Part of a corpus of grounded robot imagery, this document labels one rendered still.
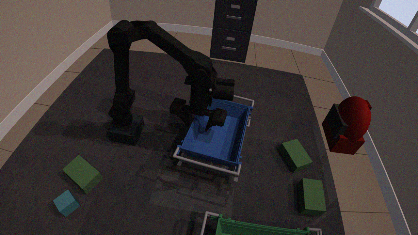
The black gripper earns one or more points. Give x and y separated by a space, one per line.
216 116

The teal block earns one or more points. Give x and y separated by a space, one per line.
66 203

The green rectangular block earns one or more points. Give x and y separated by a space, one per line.
295 155
84 175
311 197

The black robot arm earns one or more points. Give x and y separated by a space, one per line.
202 75

